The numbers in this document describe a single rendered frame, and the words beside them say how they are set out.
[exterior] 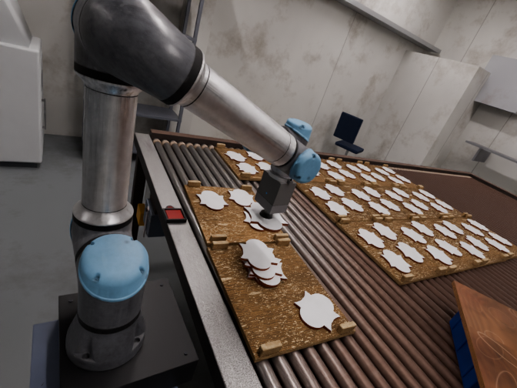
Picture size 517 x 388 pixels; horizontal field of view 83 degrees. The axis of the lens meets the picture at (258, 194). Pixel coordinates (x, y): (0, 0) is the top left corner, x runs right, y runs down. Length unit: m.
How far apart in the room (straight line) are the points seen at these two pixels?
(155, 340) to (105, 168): 0.39
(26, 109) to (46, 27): 1.04
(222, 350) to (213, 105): 0.59
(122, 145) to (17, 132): 2.65
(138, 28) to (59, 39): 3.45
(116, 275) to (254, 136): 0.34
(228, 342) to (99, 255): 0.40
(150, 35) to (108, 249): 0.38
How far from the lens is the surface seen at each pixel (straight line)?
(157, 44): 0.44
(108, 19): 0.46
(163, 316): 0.81
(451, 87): 5.98
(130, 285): 0.59
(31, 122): 3.18
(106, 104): 0.58
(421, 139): 6.00
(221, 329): 0.86
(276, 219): 0.92
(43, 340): 0.89
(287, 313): 0.93
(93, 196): 0.65
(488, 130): 6.43
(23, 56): 3.04
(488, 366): 1.08
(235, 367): 0.81
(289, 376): 0.84
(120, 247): 0.62
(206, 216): 1.19
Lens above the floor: 1.58
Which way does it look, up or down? 26 degrees down
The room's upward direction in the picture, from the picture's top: 19 degrees clockwise
